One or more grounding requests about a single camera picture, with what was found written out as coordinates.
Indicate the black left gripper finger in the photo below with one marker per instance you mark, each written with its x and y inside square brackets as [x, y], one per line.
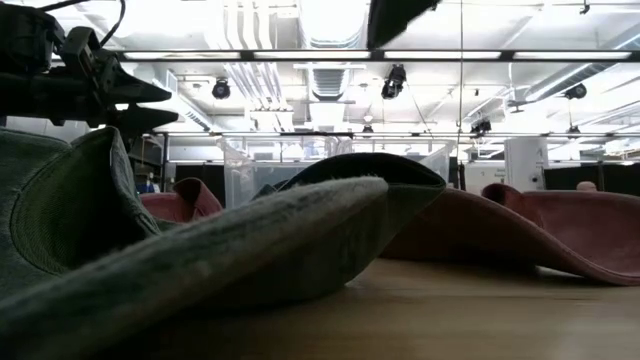
[140, 90]
[145, 120]

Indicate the white pillar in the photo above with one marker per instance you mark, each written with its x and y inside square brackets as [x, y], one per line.
[525, 165]

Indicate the black overhead light bar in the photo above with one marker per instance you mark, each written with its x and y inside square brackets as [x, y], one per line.
[375, 55]

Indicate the thin black vertical pole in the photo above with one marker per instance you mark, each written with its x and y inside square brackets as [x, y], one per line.
[460, 100]

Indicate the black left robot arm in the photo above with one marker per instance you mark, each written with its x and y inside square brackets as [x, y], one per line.
[25, 95]

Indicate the person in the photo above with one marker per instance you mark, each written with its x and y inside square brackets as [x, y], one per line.
[586, 186]

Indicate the black partition wall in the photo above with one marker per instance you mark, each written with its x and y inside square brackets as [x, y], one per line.
[615, 180]

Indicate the clear plastic bin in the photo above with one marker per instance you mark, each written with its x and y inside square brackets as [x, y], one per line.
[250, 175]
[435, 160]

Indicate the black ceiling spotlight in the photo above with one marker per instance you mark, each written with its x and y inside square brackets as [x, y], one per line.
[394, 81]
[481, 126]
[221, 89]
[576, 91]

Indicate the green cap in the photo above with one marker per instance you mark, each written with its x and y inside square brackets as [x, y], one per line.
[225, 250]

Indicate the red cap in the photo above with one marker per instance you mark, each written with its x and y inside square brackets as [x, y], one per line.
[200, 202]
[575, 230]

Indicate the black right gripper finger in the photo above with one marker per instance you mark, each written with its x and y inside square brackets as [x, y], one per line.
[390, 17]

